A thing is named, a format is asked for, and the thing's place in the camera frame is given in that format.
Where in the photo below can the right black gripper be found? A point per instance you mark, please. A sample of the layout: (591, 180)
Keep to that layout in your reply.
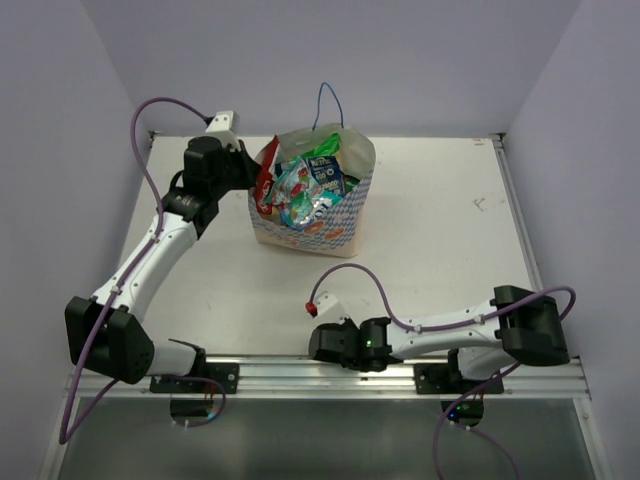
(347, 323)

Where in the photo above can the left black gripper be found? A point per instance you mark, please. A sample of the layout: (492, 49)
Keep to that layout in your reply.
(248, 166)

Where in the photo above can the red Chuba chips bag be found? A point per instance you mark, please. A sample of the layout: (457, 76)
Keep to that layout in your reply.
(266, 159)

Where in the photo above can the Fox's candy packet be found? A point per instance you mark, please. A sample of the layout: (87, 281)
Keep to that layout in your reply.
(298, 197)

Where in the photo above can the checkered paper bag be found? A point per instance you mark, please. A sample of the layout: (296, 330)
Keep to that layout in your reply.
(336, 233)

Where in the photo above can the blue snack packet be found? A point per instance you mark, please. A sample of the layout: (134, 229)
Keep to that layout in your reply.
(327, 171)

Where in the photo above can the green Chuba cassava chips bag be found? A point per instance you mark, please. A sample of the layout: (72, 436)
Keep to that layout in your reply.
(329, 147)

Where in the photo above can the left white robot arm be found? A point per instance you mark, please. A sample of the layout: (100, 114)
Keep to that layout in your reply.
(105, 331)

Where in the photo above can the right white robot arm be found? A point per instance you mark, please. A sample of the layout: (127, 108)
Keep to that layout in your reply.
(515, 326)

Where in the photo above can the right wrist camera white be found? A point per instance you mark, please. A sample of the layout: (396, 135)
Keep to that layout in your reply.
(325, 306)

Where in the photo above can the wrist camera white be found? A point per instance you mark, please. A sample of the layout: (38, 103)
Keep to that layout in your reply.
(325, 306)
(221, 125)

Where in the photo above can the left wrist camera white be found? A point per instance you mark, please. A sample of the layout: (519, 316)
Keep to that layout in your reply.
(221, 125)

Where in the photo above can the aluminium mounting rail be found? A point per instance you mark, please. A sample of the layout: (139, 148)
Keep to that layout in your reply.
(290, 377)

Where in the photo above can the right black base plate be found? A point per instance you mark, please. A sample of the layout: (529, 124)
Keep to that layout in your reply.
(442, 378)

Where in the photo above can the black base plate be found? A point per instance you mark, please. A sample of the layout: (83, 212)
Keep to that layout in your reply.
(210, 378)
(442, 378)

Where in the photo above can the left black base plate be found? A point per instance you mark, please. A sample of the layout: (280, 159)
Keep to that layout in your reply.
(210, 378)

